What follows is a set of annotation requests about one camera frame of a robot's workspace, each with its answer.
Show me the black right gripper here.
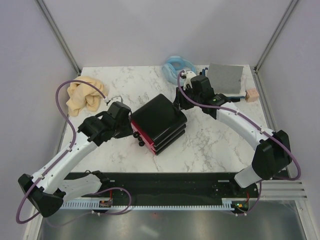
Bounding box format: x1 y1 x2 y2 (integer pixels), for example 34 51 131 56
172 84 203 111

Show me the aluminium frame post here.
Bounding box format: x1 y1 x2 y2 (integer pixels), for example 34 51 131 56
252 0 301 74
34 0 82 76

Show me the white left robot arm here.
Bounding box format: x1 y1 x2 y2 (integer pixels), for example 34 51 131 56
18 106 133 218

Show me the white slotted cable duct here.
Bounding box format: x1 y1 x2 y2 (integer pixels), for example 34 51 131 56
60 197 249 211

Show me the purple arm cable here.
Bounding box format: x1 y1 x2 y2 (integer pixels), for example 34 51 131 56
176 71 302 217
16 79 133 227

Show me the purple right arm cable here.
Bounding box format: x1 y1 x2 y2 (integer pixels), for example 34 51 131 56
176 71 302 217

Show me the aluminium frame rail front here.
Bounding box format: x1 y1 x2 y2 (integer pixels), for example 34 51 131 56
260 180 308 201

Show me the aluminium frame post right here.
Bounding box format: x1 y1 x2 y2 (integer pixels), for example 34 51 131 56
252 0 301 74

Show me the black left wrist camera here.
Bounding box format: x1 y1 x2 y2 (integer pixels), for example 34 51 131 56
107 101 131 121

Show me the aluminium frame post left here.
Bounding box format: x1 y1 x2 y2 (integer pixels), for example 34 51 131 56
34 0 82 76

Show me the yellow t shirt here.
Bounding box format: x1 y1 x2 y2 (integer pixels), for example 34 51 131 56
66 76 109 117

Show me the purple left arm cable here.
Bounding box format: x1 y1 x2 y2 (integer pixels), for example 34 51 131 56
16 79 133 227

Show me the black pink drawer organizer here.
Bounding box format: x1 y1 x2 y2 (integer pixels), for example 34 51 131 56
130 94 187 155

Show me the small pink cube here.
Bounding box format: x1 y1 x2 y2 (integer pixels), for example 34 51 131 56
245 88 260 103

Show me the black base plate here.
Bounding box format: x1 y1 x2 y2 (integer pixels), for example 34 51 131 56
94 172 259 205

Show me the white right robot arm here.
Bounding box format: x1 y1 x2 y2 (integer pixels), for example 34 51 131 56
174 87 292 197

